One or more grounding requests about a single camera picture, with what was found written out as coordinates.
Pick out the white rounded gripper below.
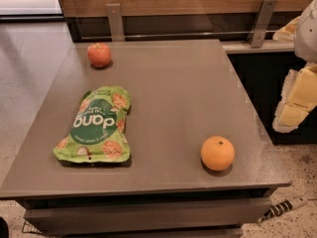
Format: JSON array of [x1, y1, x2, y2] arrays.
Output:
[[272, 0, 317, 133]]

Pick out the orange fruit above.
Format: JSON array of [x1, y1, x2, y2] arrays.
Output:
[[200, 136, 235, 172]]

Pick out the grey table drawer front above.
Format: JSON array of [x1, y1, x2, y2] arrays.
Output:
[[25, 198, 270, 236]]

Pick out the right metal bracket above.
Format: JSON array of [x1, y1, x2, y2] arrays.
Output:
[[247, 0, 277, 48]]

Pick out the red apple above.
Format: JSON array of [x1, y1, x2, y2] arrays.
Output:
[[87, 43, 111, 68]]

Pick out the metal bracket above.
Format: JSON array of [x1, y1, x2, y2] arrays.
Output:
[[247, 0, 277, 48], [107, 3, 125, 42]]

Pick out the green snack chip bag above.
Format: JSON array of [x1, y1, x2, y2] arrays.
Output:
[[53, 85, 131, 164]]

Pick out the black white striped tool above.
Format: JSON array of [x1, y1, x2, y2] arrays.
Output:
[[258, 196, 308, 223]]

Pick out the left metal bracket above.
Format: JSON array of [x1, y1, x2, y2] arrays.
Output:
[[107, 3, 125, 42]]

